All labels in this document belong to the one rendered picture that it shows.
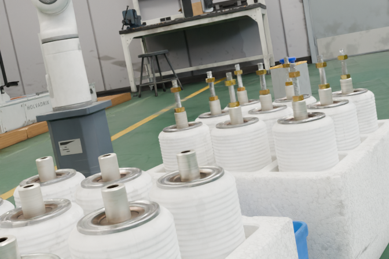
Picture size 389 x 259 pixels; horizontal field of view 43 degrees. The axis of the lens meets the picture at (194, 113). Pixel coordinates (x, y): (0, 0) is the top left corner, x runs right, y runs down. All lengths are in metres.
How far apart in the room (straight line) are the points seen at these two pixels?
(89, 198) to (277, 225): 0.22
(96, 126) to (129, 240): 0.86
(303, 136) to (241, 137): 0.11
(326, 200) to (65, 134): 0.73
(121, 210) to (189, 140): 0.45
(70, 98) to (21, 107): 2.47
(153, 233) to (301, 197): 0.37
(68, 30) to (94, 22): 5.42
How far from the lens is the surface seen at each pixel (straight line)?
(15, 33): 7.25
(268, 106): 0.95
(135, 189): 0.59
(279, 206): 0.78
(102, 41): 6.66
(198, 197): 0.51
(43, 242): 0.51
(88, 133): 1.25
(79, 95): 1.27
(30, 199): 0.54
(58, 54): 1.27
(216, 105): 1.01
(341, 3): 6.09
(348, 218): 0.76
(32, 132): 3.66
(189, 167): 0.54
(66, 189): 0.67
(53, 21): 1.33
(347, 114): 0.88
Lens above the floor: 0.39
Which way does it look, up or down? 7 degrees down
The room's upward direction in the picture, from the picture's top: 10 degrees counter-clockwise
